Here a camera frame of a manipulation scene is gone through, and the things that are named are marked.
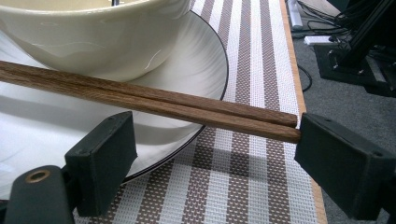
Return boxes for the brown wooden chopstick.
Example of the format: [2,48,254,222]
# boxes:
[0,60,299,128]
[0,69,303,144]

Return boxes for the striped woven placemat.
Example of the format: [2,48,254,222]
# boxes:
[73,0,318,224]

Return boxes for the black floor cable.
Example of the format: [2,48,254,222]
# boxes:
[297,63,314,93]

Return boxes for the black metal stand base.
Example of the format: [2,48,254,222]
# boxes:
[313,0,396,98]

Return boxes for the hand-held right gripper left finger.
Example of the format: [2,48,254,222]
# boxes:
[64,110,138,217]

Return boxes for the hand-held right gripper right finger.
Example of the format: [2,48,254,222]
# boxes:
[293,112,396,221]

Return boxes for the black cable bundle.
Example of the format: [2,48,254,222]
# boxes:
[292,0,356,40]

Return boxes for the white power strip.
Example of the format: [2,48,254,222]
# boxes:
[303,35,334,47]

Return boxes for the cream ceramic bowl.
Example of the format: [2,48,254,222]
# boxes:
[0,0,191,83]

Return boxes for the white plate with dark rim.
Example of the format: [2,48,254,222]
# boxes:
[0,10,230,201]

